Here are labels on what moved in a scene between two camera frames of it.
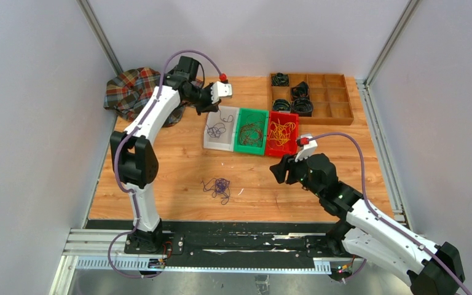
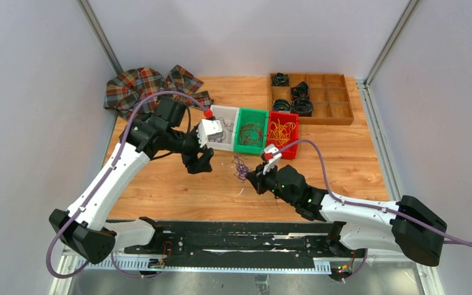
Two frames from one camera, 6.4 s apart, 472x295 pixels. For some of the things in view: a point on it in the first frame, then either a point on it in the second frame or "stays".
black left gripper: (209, 107) → (195, 164)
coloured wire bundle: (219, 185) → (241, 169)
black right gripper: (280, 169) → (257, 179)
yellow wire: (280, 133) stays
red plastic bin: (282, 133) stays
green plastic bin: (251, 131) stays
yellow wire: (286, 129) stays
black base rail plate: (184, 240) stays
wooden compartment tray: (329, 94) stays
